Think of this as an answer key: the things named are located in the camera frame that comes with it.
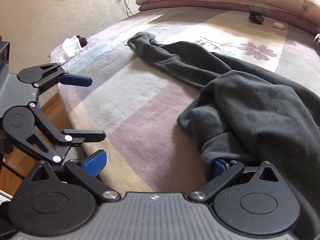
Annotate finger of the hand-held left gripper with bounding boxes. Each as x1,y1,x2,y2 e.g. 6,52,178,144
34,62,93,98
17,102,107,164

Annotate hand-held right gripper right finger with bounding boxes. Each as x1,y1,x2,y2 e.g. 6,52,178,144
188,159,285,202

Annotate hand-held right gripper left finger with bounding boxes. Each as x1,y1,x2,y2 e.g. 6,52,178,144
30,149,122,202

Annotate dark grey pants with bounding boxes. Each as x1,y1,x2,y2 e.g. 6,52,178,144
127,32,320,240

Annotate white cloth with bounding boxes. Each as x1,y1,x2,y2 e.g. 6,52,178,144
49,35,84,63

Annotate black hair claw clip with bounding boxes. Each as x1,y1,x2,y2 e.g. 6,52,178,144
248,10,265,25

